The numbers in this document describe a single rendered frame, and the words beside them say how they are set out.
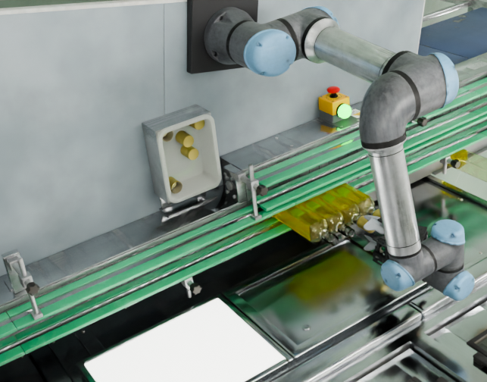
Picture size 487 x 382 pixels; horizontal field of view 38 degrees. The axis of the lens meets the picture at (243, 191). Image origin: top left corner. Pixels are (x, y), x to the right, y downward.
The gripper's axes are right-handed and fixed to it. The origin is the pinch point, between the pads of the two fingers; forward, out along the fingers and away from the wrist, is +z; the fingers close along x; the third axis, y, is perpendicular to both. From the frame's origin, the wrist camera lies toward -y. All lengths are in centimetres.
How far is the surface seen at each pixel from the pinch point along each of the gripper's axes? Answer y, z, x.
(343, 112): -17.3, 30.1, -19.2
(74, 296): 78, 21, -4
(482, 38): -110, 55, -13
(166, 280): 54, 21, 3
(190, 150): 34, 34, -24
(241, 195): 23.8, 26.7, -8.3
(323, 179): -0.9, 20.9, -6.1
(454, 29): -112, 70, -13
